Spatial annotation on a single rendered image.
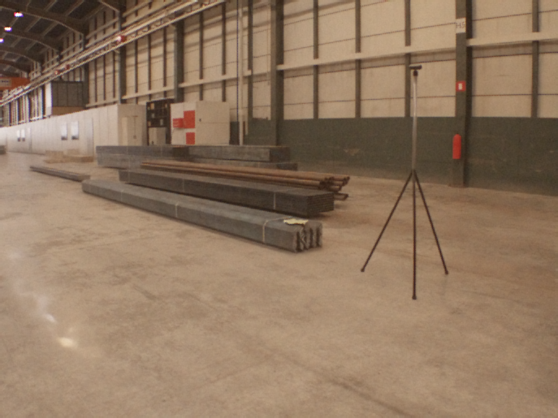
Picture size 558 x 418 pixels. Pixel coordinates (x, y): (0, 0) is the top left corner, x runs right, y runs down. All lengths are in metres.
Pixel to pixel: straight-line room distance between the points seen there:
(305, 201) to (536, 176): 5.44
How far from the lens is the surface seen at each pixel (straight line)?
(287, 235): 4.04
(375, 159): 11.34
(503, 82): 10.03
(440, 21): 10.89
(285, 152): 10.35
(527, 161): 9.62
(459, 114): 9.97
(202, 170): 8.82
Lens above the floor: 1.06
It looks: 9 degrees down
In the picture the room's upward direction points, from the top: straight up
